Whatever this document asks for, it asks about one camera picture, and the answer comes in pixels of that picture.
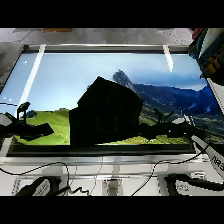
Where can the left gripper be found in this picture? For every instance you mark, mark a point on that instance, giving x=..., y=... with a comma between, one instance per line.
x=37, y=131

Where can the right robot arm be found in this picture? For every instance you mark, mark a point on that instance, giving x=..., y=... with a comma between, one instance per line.
x=214, y=160

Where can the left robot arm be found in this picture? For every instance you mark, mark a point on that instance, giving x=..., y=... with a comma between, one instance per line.
x=39, y=187

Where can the heap of clothes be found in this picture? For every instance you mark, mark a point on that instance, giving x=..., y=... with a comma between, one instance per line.
x=210, y=53

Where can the black garment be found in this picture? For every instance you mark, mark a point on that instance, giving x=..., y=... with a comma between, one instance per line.
x=106, y=113

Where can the silver frame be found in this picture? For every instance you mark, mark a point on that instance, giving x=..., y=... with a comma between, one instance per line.
x=113, y=160

